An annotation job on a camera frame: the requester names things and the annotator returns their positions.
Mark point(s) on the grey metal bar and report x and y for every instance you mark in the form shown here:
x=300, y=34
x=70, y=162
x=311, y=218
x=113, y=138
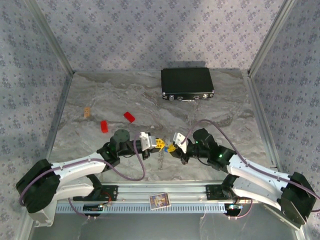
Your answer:
x=291, y=225

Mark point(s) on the right electronics board with lights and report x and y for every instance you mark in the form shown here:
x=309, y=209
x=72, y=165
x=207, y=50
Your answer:
x=233, y=207

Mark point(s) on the colourful picture card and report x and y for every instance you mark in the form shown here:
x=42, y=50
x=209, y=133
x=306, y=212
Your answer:
x=160, y=199

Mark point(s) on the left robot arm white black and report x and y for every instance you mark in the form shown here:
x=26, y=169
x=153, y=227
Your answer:
x=75, y=170

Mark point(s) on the aluminium table side rail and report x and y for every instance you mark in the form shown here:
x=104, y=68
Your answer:
x=59, y=112
x=257, y=100

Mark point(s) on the aluminium frame upright post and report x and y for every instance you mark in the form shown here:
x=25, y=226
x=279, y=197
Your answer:
x=269, y=37
x=52, y=37

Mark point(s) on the grey plastic bracket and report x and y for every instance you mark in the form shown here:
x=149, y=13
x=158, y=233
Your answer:
x=47, y=217

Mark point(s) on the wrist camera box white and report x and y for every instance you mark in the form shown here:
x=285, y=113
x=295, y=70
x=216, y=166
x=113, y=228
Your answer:
x=180, y=141
x=147, y=141

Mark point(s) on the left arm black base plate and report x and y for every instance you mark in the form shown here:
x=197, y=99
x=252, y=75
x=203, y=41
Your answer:
x=110, y=193

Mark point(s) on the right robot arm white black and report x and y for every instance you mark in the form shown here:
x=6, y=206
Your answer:
x=260, y=175

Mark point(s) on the aluminium mounting rail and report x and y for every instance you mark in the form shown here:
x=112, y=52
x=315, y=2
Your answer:
x=162, y=188

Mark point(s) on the black case with metal latches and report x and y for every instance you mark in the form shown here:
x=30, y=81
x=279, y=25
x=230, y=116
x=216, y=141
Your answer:
x=186, y=81

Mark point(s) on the red key tag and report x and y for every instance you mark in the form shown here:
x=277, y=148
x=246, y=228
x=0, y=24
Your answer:
x=104, y=126
x=129, y=117

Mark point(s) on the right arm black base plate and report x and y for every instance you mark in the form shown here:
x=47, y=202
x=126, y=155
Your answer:
x=212, y=193

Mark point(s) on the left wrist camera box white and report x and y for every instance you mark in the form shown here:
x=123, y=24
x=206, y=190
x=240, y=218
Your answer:
x=147, y=141

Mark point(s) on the left black electronics board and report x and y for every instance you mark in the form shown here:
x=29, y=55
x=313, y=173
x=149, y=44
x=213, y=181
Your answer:
x=92, y=207

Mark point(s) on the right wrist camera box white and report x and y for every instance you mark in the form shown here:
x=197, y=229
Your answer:
x=180, y=141

